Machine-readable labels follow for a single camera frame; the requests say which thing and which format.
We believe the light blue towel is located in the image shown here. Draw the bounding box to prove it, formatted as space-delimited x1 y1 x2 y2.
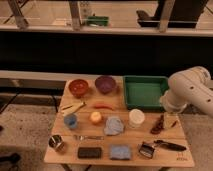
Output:
104 116 124 136

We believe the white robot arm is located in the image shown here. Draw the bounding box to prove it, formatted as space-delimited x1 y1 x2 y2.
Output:
160 66 213 117

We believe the purple bowl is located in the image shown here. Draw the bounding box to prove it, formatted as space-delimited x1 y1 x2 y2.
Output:
95 75 116 94

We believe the red bowl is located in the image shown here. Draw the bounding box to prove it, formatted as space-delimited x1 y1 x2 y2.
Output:
68 79 89 98

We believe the red chili pepper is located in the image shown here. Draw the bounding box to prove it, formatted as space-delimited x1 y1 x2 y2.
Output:
93 104 114 110

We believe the yellow round fruit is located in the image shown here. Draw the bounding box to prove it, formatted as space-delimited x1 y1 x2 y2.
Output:
89 112 102 124

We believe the green plastic tray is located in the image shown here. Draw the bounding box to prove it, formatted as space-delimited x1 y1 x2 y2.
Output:
123 75 168 110

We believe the white cup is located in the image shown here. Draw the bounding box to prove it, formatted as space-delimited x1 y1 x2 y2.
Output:
129 109 145 128

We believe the beige wooden spatula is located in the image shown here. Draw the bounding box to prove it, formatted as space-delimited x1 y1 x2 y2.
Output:
62 102 86 116

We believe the wooden folding table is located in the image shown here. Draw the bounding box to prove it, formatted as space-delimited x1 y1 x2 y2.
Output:
44 80 194 168

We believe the blue cup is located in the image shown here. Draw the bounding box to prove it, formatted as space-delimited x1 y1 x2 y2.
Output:
64 114 77 129

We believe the green box on shelf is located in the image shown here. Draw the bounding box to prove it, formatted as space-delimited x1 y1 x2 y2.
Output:
86 16 109 26

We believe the dark brown pinecone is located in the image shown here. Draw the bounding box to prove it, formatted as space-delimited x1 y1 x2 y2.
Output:
150 115 164 134

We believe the blue rectangular sponge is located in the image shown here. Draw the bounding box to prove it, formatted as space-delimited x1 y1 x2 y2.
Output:
110 145 131 160

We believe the black rectangular sponge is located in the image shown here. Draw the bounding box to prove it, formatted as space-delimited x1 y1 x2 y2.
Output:
78 147 102 158

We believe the black metal clip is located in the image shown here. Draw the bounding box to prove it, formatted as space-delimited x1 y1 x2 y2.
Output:
139 142 155 159

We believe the small metal pot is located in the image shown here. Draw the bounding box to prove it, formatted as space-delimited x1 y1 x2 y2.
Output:
48 135 64 151

